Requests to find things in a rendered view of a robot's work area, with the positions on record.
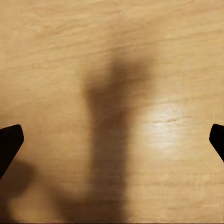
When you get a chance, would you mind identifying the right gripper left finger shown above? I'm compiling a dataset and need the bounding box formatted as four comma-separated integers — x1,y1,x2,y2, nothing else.
0,124,24,180

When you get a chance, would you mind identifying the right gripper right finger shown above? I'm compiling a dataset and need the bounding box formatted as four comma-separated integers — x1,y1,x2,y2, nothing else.
209,124,224,162

